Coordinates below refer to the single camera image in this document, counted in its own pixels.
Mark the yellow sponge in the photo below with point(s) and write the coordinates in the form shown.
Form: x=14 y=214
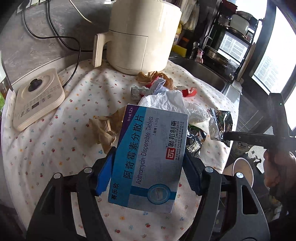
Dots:
x=179 y=50

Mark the red carton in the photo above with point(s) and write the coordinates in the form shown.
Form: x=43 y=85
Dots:
x=189 y=92

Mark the stainless steel sink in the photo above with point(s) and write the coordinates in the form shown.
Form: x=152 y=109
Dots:
x=203 y=73

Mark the white wall socket strip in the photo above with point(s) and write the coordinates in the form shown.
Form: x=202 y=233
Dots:
x=30 y=3

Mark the floral white tablecloth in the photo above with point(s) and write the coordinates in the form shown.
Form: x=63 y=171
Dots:
x=62 y=141

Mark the hanging plastic bags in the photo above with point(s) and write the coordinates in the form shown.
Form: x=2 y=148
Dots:
x=190 y=14

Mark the brown paper bag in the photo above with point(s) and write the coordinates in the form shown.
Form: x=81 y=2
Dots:
x=106 y=128

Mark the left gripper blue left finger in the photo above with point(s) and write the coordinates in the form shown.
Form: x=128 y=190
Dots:
x=103 y=171

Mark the yellow detergent bottle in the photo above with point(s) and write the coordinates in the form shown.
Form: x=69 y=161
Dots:
x=177 y=35

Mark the black dish rack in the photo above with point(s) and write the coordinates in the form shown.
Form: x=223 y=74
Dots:
x=231 y=33

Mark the steel pot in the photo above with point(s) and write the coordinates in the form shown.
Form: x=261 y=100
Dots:
x=215 y=56

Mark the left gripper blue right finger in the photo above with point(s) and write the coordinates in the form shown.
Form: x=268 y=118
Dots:
x=193 y=168

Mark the person's right hand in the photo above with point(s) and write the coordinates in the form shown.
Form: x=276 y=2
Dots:
x=279 y=170

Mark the blue medicine box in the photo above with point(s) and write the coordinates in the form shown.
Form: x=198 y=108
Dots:
x=148 y=159

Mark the small pink bottle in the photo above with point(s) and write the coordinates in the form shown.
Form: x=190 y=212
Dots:
x=199 y=57

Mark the cream air fryer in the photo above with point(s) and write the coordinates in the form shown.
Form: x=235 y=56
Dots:
x=140 y=36

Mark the white printed paper bag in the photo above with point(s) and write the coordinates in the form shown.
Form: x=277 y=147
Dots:
x=174 y=101

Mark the wooden cutting board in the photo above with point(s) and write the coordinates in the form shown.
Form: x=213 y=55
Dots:
x=245 y=62

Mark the paper trash bucket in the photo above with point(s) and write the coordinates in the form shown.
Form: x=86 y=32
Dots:
x=240 y=165

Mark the silver foil snack bag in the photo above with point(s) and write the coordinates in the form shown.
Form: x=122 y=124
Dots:
x=219 y=124

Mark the brown paper wrapper by fryer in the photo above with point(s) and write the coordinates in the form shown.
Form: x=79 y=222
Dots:
x=155 y=77

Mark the silver pill blister pack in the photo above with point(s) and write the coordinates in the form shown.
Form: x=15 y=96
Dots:
x=138 y=92

